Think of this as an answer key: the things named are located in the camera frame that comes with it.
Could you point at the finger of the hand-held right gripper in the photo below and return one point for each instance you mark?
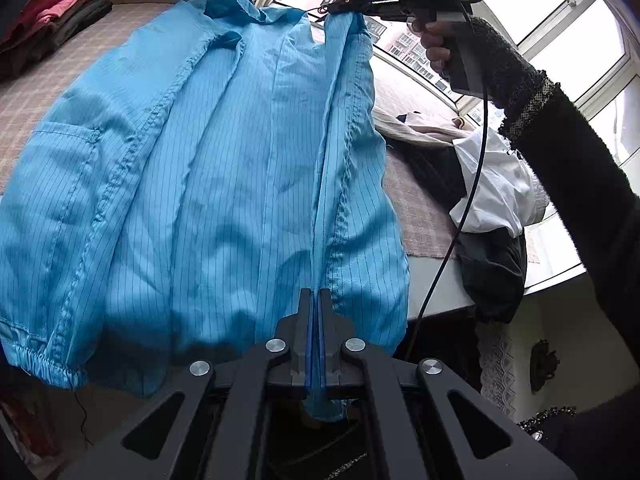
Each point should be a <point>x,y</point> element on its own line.
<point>342,8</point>

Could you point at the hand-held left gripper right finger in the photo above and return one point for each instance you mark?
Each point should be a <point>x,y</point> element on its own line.
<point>335,345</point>

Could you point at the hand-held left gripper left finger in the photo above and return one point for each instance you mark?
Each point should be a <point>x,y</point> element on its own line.
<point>300,345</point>

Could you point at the blue striped jacket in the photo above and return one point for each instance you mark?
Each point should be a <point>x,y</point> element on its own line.
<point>200,185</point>

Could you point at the person's right forearm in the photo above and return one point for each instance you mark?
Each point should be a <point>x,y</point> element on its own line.
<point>575,170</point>

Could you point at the stack of folded clothes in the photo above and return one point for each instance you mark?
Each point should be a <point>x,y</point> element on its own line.
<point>65,30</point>
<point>35,5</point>

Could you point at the person's right hand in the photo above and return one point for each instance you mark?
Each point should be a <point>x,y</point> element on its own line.
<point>434,42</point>

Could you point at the pink plaid blanket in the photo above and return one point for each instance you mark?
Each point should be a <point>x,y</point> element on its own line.
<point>420,210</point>

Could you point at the white lace cloth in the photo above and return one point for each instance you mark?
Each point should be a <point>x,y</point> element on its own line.
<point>500,370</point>

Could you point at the black ribbed garment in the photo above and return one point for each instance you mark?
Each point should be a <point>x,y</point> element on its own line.
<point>435,175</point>

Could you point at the person's black top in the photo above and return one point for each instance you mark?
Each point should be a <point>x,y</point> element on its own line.
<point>590,445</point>

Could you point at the pink folded garment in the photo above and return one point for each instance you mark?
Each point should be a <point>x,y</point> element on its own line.
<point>62,6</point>

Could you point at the white window frame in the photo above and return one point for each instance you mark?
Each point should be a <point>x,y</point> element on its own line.
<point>560,35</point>

